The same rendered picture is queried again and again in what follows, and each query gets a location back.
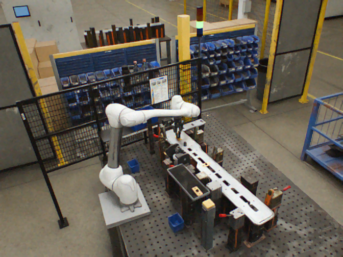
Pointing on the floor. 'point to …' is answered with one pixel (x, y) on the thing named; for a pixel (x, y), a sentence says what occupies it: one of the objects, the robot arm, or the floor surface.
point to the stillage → (329, 157)
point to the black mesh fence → (105, 117)
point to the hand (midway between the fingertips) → (178, 134)
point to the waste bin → (262, 69)
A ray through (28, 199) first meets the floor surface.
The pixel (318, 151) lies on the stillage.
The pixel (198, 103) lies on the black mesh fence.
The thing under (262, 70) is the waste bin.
